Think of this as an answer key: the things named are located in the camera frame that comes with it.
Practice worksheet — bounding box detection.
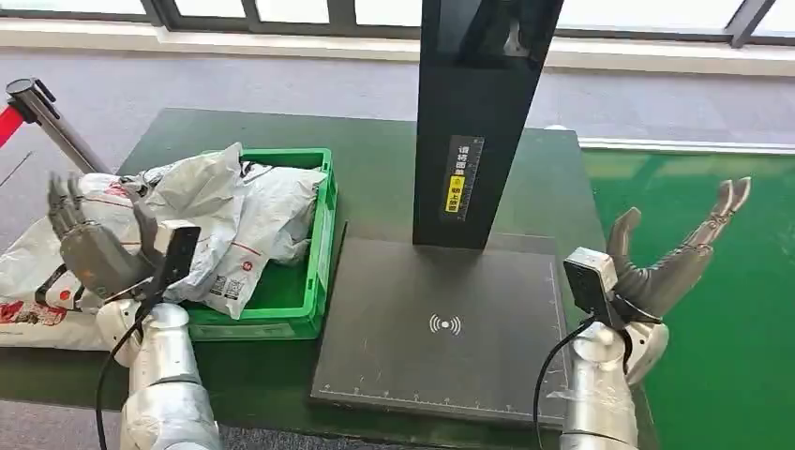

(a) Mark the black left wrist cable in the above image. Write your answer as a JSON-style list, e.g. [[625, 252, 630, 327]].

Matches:
[[94, 304, 150, 450]]

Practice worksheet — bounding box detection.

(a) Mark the red barrier belt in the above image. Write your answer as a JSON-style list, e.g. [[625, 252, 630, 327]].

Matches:
[[0, 104, 24, 149]]

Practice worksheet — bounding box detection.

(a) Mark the large white parcel black logo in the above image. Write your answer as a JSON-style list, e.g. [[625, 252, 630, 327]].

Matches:
[[0, 172, 169, 353]]

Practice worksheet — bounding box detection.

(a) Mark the steel stanchion post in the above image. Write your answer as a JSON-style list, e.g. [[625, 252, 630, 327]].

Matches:
[[6, 77, 113, 175]]

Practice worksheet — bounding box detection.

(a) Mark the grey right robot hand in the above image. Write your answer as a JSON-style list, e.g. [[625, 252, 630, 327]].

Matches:
[[605, 176, 753, 324]]

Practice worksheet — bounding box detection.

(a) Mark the black scanner stand with plate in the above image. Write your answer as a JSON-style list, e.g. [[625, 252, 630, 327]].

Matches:
[[310, 0, 570, 429]]

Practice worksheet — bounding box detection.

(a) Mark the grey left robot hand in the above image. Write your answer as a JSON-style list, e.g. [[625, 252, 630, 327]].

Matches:
[[46, 172, 163, 303]]

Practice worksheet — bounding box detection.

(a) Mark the dark window frame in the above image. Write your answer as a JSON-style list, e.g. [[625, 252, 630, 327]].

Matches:
[[0, 0, 795, 50]]

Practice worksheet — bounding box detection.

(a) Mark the white parcel bag red print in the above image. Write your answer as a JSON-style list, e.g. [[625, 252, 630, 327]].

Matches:
[[141, 142, 312, 321]]

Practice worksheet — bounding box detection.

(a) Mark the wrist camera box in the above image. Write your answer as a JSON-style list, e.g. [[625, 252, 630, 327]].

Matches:
[[562, 247, 626, 330], [135, 220, 203, 312]]

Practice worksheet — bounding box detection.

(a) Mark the green plastic crate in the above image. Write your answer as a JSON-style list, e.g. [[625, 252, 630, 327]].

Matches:
[[186, 147, 338, 341]]

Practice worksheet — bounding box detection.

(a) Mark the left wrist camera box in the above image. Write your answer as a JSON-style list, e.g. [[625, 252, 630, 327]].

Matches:
[[135, 220, 203, 312]]

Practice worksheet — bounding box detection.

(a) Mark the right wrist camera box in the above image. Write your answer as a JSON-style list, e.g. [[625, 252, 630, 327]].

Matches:
[[562, 247, 626, 330]]

